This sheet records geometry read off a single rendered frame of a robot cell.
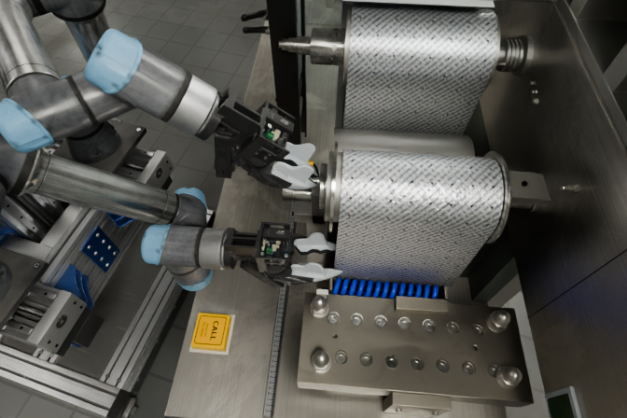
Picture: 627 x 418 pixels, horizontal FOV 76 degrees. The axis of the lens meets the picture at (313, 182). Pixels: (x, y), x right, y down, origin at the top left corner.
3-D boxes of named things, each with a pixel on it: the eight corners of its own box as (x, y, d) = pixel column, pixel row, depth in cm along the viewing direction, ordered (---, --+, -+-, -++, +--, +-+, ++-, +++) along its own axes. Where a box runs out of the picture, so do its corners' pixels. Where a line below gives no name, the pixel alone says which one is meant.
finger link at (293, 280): (311, 286, 72) (263, 275, 73) (311, 289, 73) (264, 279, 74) (316, 262, 74) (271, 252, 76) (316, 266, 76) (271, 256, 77)
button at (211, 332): (201, 315, 89) (198, 312, 87) (231, 318, 88) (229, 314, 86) (192, 349, 85) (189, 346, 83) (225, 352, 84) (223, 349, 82)
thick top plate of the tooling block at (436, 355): (305, 301, 83) (304, 291, 78) (502, 317, 81) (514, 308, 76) (297, 387, 74) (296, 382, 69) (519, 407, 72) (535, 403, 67)
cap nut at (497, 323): (484, 312, 76) (493, 303, 72) (504, 313, 76) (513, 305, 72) (487, 331, 74) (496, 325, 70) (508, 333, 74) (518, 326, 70)
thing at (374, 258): (333, 275, 81) (337, 231, 66) (451, 284, 80) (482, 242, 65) (332, 277, 81) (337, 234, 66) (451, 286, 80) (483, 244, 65)
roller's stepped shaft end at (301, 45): (280, 46, 76) (279, 31, 73) (312, 48, 76) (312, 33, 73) (278, 57, 74) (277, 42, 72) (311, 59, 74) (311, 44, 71)
